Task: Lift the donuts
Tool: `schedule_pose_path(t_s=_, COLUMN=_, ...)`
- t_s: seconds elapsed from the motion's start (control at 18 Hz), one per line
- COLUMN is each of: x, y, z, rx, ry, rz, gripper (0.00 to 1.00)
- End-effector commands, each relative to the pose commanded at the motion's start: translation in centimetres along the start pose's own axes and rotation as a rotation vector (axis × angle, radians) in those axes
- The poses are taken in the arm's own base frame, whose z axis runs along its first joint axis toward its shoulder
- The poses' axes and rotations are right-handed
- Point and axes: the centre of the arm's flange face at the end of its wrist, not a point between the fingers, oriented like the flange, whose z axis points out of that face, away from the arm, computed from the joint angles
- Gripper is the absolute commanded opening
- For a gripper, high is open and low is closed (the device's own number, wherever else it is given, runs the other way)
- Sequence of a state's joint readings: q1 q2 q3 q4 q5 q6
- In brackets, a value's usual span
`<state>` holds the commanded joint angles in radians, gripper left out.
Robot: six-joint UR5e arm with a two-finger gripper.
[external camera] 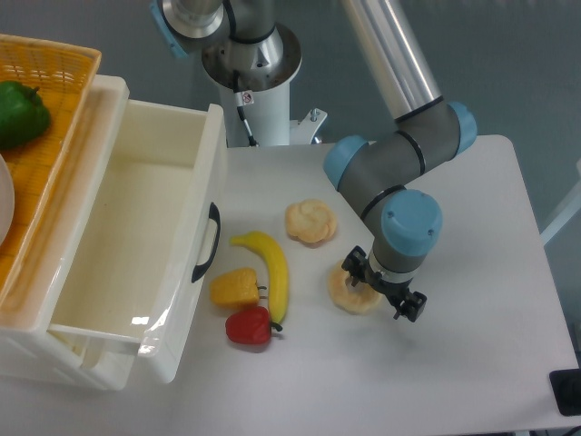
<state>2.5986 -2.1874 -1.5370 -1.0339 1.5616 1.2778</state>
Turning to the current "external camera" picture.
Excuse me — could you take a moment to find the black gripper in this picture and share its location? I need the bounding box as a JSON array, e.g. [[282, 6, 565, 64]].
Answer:
[[341, 245, 427, 322]]

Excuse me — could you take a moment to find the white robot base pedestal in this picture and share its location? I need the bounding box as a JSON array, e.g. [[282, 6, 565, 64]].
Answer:
[[202, 24, 302, 148]]

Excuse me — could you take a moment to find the red bell pepper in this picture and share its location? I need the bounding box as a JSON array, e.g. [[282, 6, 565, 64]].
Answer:
[[225, 306, 282, 345]]

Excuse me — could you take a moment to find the black drawer handle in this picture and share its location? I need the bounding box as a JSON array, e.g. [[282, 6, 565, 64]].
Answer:
[[191, 202, 222, 283]]

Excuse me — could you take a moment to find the white plate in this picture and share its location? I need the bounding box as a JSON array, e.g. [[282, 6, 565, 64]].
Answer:
[[0, 157, 15, 243]]

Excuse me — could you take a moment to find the white mounting bracket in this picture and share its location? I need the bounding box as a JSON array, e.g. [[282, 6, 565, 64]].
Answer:
[[289, 108, 328, 145]]

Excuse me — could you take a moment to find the black device at edge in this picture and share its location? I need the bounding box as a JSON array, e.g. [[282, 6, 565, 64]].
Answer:
[[549, 369, 580, 416]]

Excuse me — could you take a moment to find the green bell pepper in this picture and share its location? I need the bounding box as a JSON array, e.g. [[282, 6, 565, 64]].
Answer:
[[1, 81, 52, 150]]

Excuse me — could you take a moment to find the ring donut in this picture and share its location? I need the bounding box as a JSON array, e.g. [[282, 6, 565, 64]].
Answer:
[[327, 263, 383, 315]]

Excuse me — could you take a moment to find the white drawer cabinet frame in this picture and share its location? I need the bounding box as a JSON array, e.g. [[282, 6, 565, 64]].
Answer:
[[1, 74, 129, 390]]

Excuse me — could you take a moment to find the orange woven basket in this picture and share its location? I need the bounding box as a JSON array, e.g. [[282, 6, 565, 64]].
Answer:
[[1, 35, 101, 307]]

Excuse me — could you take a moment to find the yellow bell pepper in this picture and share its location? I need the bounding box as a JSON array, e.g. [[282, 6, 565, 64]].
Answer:
[[210, 267, 262, 310]]

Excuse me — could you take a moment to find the yellow banana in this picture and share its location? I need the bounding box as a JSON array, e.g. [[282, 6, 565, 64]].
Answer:
[[230, 231, 290, 324]]

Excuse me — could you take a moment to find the twisted bread roll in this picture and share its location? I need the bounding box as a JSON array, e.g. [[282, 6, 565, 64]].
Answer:
[[284, 199, 338, 244]]

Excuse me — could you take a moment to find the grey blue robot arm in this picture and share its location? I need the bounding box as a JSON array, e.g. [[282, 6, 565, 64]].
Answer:
[[150, 1, 478, 321]]

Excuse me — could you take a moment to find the white plastic drawer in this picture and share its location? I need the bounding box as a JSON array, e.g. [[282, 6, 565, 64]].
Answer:
[[51, 101, 227, 391]]

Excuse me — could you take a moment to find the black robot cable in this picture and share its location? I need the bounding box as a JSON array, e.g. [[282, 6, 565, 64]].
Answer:
[[231, 70, 260, 147]]

